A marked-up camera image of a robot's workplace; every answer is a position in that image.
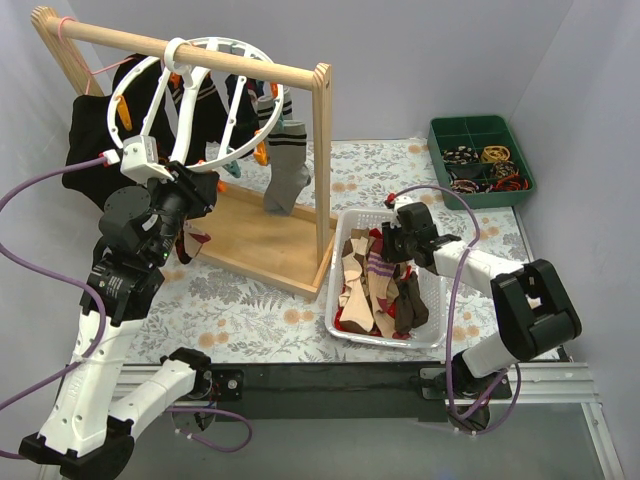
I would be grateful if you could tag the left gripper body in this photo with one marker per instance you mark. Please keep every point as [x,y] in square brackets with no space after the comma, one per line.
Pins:
[198,186]

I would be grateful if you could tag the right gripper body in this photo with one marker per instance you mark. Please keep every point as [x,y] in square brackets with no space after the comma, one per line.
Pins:
[393,245]

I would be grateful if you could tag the maroon beige purple striped sock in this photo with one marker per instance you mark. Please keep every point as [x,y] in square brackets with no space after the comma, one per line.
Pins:
[194,239]

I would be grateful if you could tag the white round clip hanger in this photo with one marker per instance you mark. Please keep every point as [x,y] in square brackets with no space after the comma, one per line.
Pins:
[183,86]

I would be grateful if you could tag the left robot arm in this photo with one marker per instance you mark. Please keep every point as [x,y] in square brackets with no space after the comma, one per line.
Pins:
[88,435]

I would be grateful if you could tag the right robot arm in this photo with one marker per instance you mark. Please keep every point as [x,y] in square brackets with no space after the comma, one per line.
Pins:
[533,310]

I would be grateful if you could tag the teal clothes clip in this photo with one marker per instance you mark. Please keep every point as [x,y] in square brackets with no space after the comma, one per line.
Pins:
[233,169]

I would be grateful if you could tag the black garment on hanger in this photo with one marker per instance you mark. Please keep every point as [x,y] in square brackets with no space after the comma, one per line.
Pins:
[89,136]

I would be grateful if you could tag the red yellow argyle sock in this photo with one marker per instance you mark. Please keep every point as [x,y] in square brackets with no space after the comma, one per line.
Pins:
[181,253]

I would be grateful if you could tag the black sock brown stripes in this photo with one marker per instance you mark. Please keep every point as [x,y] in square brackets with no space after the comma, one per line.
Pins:
[209,121]

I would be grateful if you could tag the red sock in basket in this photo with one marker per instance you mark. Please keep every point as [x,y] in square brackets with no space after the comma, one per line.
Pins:
[353,327]

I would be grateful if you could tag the brown sock in basket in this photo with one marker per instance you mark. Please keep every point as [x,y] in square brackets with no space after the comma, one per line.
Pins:
[410,310]

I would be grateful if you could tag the navy sock green toe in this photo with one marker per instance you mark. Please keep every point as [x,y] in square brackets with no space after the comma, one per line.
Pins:
[246,117]

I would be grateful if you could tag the beige sock in basket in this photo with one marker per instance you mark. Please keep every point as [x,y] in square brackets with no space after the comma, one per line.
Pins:
[355,297]

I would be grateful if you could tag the grey striped sock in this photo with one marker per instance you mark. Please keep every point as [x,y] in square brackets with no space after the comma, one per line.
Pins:
[289,174]
[265,107]

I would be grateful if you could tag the white plastic laundry basket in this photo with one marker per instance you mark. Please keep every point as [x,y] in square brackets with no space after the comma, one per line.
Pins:
[430,335]

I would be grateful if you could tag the wooden clothes rack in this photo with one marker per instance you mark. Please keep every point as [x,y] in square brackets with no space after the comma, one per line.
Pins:
[292,253]

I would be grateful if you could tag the floral table mat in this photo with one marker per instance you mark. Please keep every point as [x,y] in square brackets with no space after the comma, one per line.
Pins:
[238,320]

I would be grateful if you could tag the green compartment tray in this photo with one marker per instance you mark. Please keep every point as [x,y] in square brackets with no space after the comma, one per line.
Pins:
[477,159]

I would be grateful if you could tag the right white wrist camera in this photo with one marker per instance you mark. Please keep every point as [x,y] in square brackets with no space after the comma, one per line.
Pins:
[395,201]

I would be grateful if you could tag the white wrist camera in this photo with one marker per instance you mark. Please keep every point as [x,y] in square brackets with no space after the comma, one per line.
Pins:
[138,160]
[395,201]

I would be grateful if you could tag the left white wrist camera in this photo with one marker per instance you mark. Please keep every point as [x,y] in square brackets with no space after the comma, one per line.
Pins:
[138,160]

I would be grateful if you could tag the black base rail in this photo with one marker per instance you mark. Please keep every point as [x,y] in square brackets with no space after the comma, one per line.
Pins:
[293,391]

